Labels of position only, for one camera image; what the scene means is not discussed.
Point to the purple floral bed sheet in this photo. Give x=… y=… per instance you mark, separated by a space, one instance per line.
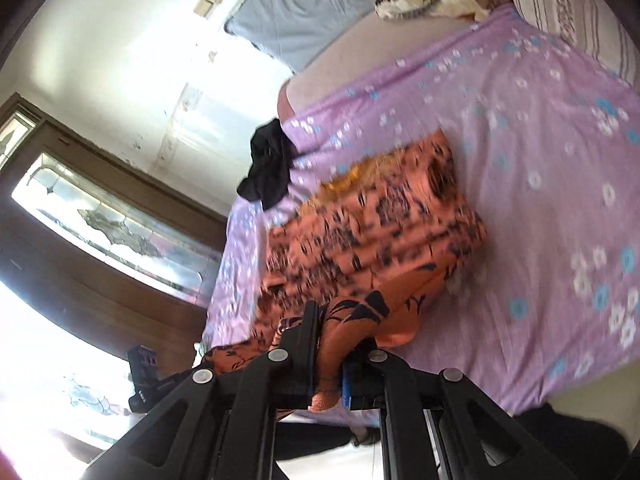
x=546 y=152

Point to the beige mattress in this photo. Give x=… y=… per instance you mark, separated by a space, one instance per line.
x=369 y=44

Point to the orange black floral garment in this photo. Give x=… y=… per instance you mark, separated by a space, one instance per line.
x=372 y=249

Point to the black crumpled garment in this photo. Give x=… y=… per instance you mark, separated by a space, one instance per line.
x=272 y=154

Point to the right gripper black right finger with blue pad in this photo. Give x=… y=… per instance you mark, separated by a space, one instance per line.
x=441 y=426

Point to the striped floral pillow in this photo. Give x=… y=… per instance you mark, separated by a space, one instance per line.
x=590 y=26

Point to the grey blue pillow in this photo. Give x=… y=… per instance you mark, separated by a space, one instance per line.
x=294 y=32

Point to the brown wooden glass door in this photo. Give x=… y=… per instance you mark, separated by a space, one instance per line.
x=102 y=250

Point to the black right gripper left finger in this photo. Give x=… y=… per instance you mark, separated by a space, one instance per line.
x=219 y=426

